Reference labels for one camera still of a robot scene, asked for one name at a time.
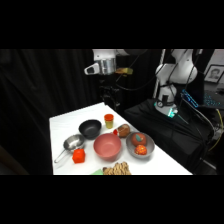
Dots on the orange spotted ball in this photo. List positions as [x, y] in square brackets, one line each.
[140, 150]

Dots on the framed picture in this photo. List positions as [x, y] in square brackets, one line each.
[214, 74]

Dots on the black bowl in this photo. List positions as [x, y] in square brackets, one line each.
[90, 128]

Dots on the pink bowl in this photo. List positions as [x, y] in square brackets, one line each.
[107, 145]

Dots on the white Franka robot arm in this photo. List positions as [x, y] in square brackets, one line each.
[173, 71]

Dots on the brown ball with teal patch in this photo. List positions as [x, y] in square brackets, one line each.
[138, 139]

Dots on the yellow label tag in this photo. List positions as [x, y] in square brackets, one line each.
[124, 70]

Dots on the steel saucepan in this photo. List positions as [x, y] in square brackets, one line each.
[74, 143]

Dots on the orange-red cube block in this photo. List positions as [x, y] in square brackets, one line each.
[79, 156]

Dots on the brown and red toy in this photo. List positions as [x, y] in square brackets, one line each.
[124, 131]

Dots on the orange cup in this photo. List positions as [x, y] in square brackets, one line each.
[109, 117]

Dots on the green cloth toy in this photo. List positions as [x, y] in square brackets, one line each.
[99, 172]

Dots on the yellow cup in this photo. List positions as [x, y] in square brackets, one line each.
[109, 124]

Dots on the black robot stand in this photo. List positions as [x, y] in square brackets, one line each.
[166, 133]

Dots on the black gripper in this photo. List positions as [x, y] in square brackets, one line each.
[108, 93]

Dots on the tiger striped plush toy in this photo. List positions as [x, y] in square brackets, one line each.
[117, 169]

